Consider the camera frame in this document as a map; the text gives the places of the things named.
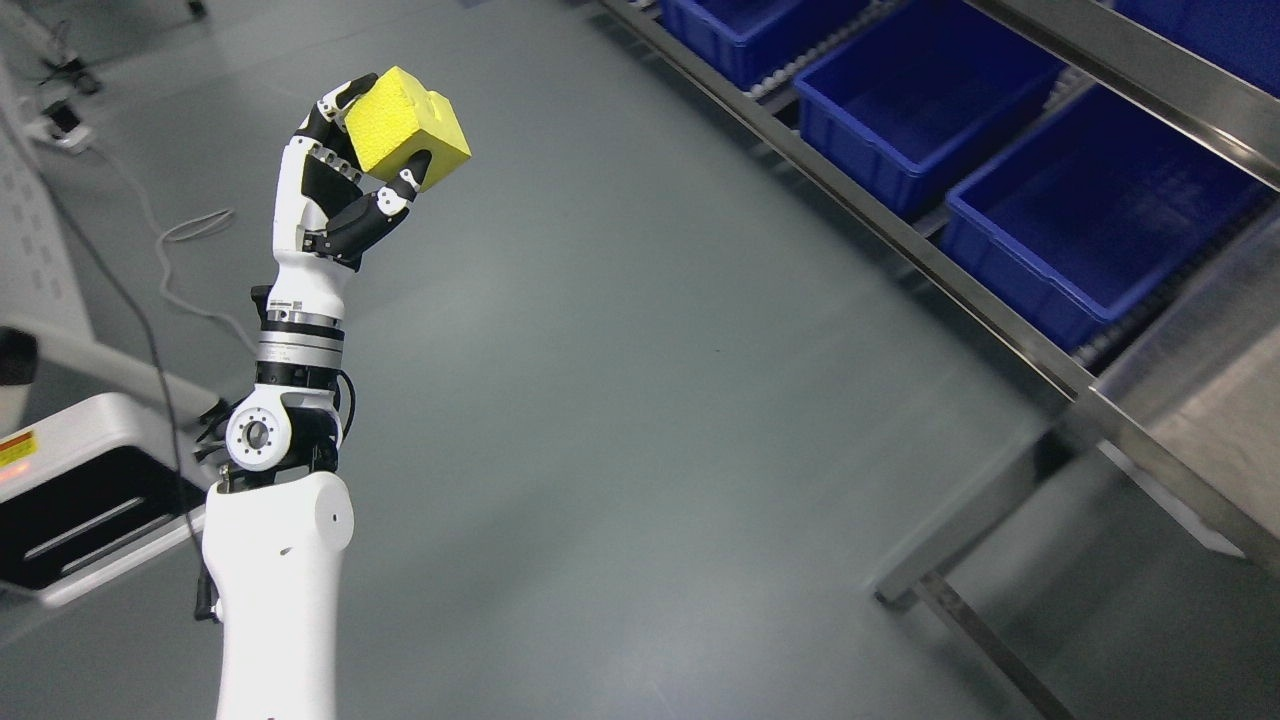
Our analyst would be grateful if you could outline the blue bin upper shelf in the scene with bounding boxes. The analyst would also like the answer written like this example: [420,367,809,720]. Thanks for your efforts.
[1115,1,1279,97]

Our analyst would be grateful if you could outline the white machine base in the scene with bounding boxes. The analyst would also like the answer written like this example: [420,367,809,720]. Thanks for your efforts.
[3,72,218,607]

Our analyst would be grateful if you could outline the blue bin lower right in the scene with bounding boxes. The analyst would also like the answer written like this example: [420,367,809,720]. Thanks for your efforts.
[940,87,1271,351]

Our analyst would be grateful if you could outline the blue bin lower middle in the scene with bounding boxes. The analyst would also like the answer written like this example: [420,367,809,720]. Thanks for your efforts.
[794,1,1062,220]

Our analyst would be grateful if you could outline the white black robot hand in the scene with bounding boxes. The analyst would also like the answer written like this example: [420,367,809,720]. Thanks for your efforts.
[251,73,433,337]

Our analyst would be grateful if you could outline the steel shelf rack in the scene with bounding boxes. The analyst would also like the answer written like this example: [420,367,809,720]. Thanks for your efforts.
[605,1,1277,398]

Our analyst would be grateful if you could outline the blue bin lower left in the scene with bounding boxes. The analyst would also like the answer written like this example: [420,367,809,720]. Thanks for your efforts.
[659,1,870,91]

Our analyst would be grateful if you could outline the yellow foam block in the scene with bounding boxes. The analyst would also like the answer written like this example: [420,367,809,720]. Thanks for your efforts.
[346,67,472,190]

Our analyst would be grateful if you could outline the stainless steel table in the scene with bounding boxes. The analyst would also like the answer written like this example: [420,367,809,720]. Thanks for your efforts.
[872,208,1277,719]

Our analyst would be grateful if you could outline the blue bin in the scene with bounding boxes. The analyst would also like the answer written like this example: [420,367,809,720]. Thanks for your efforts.
[794,1,1062,220]
[940,87,1271,351]
[659,1,870,91]

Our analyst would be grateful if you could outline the grey floor cable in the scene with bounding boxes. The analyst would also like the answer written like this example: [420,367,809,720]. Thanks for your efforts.
[90,140,259,354]

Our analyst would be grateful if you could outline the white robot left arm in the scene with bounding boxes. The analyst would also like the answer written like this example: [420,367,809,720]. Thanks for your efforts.
[202,315,355,719]

